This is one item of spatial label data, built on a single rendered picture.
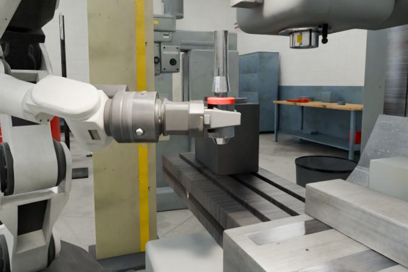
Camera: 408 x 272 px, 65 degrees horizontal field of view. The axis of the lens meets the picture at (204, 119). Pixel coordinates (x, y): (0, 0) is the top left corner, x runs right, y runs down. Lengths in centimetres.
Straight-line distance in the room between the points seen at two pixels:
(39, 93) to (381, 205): 49
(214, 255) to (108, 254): 186
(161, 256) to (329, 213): 35
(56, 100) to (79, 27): 906
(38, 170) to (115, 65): 135
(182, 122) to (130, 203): 186
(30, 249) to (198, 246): 62
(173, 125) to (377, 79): 61
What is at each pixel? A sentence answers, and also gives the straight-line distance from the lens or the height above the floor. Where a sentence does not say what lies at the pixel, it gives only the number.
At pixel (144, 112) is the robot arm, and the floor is 117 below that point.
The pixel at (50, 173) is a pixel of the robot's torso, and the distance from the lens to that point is 96.
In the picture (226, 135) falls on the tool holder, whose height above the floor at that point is 113.
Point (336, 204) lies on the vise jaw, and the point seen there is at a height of 108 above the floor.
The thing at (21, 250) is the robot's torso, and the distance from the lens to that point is 114.
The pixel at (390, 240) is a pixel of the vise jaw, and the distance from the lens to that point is 37.
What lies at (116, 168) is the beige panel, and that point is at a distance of 226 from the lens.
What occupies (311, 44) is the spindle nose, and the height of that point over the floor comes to 128.
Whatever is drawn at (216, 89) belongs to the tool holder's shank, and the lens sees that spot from 54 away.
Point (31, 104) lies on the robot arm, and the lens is 56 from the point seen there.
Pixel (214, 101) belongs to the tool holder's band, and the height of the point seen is 119.
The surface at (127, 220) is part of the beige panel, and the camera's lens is 238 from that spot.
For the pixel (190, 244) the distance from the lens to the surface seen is 68.
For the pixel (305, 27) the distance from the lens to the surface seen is 54.
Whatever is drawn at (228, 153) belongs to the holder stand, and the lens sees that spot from 84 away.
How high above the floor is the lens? 122
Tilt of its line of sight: 6 degrees down
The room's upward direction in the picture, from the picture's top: straight up
